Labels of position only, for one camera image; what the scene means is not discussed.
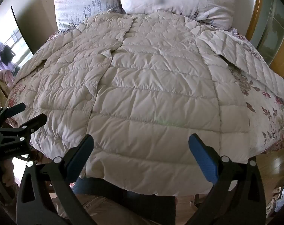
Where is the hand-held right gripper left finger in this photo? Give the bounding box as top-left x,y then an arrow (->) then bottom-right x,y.
16,134 -> 94,225

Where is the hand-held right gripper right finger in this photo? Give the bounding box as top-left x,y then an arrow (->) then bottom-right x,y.
187,133 -> 272,225

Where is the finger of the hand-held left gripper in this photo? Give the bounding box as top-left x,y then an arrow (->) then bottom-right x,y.
0,102 -> 26,127
16,113 -> 48,141

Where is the white quilted down jacket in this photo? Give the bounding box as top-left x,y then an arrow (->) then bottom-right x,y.
14,10 -> 284,196

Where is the pink cloth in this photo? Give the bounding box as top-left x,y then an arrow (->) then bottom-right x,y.
0,67 -> 16,92

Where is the floral bed sheet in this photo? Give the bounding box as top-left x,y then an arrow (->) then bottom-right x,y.
6,27 -> 284,156

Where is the pile of assorted clutter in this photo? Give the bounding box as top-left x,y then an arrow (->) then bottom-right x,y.
267,181 -> 284,217

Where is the floral print pillow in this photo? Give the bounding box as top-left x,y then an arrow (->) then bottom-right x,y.
120,0 -> 238,30
53,0 -> 124,32

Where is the wooden glass door cabinet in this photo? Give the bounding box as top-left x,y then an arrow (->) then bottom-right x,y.
246,0 -> 284,78

